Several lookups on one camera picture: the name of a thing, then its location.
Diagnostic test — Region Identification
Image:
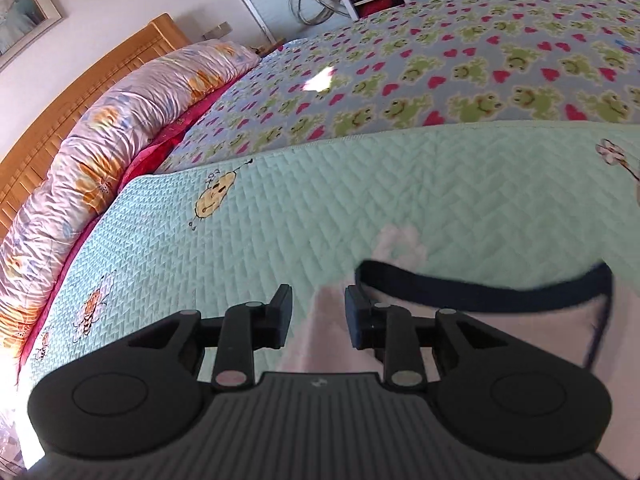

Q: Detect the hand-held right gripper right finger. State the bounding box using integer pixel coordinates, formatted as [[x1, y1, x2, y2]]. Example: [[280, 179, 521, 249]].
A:
[[346, 285, 508, 391]]

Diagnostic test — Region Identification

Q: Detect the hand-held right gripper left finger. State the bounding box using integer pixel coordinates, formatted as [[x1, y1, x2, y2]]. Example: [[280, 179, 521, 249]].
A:
[[127, 284, 293, 392]]

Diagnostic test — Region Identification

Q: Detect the white blue floral t-shirt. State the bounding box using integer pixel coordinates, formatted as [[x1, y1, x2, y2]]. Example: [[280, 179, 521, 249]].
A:
[[282, 259, 640, 463]]

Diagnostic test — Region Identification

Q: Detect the green quilted bee bed cover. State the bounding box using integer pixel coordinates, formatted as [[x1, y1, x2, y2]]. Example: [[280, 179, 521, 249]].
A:
[[15, 122, 640, 391]]

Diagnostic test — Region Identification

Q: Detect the floral pink quilt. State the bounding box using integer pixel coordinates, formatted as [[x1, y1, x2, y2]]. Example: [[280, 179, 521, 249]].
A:
[[0, 40, 261, 346]]

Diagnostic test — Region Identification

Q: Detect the frog heart printed blanket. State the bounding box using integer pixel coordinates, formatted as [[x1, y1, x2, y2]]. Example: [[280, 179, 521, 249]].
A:
[[155, 0, 640, 176]]

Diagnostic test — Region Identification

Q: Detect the wooden headboard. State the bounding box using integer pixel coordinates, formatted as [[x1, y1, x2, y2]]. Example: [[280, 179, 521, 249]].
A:
[[0, 14, 191, 241]]

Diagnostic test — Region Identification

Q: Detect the wall socket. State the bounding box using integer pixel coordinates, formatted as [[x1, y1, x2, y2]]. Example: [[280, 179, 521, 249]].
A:
[[202, 21, 233, 41]]

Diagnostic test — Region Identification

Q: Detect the framed wall picture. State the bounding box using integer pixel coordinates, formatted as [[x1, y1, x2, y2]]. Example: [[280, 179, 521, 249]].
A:
[[0, 0, 66, 71]]

